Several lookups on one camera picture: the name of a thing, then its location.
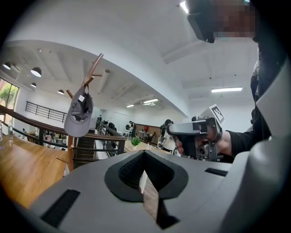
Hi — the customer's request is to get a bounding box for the staircase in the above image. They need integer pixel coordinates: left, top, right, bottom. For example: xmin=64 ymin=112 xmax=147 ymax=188
xmin=73 ymin=129 xmax=97 ymax=169

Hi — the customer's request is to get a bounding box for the small potted plant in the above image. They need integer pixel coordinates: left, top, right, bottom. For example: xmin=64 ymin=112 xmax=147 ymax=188
xmin=130 ymin=136 xmax=141 ymax=151

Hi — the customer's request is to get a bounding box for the person's face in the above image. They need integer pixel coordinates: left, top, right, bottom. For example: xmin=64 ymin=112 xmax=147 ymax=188
xmin=213 ymin=0 xmax=259 ymax=38

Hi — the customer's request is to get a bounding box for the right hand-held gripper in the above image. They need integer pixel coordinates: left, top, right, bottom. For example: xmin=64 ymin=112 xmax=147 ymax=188
xmin=167 ymin=104 xmax=226 ymax=161

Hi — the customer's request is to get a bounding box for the black balcony railing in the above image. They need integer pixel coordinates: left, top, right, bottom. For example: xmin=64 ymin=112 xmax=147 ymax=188
xmin=25 ymin=101 xmax=68 ymax=123

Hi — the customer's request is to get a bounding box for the clear glass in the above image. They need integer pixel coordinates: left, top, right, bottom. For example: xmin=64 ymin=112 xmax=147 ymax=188
xmin=0 ymin=122 xmax=5 ymax=150

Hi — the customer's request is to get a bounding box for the person's black hooded top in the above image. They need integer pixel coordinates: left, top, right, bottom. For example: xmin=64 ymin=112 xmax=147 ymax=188
xmin=250 ymin=34 xmax=288 ymax=137

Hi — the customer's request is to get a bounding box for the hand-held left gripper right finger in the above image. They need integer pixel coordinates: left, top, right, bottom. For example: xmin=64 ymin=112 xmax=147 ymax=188
xmin=144 ymin=150 xmax=235 ymax=233

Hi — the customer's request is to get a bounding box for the brown wooden coat rack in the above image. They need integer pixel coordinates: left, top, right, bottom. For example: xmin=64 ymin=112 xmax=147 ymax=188
xmin=55 ymin=53 xmax=104 ymax=172

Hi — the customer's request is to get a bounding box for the clear water bottle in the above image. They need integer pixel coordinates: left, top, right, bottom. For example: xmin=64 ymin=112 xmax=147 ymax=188
xmin=8 ymin=120 xmax=14 ymax=146

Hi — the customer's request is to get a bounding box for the wooden table with white legs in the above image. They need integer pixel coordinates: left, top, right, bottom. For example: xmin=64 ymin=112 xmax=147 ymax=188
xmin=0 ymin=134 xmax=69 ymax=209

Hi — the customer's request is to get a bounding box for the ceiling panel light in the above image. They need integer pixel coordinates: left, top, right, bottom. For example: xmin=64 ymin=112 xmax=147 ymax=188
xmin=179 ymin=0 xmax=190 ymax=14

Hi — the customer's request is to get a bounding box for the person's right hand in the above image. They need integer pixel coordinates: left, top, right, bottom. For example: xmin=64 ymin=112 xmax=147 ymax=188
xmin=176 ymin=138 xmax=185 ymax=156

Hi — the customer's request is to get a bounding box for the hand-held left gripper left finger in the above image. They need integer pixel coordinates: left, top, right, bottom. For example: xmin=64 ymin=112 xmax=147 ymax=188
xmin=29 ymin=150 xmax=158 ymax=233

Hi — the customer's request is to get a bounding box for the grey baseball cap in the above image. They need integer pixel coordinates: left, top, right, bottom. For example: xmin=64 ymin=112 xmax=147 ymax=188
xmin=64 ymin=85 xmax=94 ymax=138

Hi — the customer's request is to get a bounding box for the black railing with wooden handrail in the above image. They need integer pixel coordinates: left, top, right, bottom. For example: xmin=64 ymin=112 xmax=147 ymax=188
xmin=0 ymin=104 xmax=127 ymax=169

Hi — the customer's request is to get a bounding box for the black head-worn camera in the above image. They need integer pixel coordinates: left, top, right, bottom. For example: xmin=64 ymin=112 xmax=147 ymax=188
xmin=186 ymin=0 xmax=216 ymax=44

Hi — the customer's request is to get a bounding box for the window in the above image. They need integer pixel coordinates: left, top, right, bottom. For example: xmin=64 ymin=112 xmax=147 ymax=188
xmin=0 ymin=78 xmax=20 ymax=110

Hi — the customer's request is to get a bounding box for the person's right forearm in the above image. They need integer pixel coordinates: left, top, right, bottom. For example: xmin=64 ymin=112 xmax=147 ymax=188
xmin=216 ymin=130 xmax=272 ymax=163

